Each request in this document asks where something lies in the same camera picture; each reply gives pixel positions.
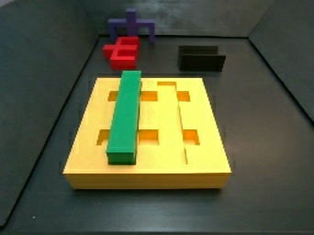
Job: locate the yellow slotted board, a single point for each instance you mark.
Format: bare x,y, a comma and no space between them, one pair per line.
181,153

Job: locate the green long block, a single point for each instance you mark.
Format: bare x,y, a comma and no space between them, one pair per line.
123,137

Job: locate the red cross-shaped block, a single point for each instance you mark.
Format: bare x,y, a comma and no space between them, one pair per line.
122,53

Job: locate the purple cross-shaped block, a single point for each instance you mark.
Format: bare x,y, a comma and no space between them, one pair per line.
132,23

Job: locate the black angle bracket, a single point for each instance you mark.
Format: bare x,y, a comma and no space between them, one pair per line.
201,59

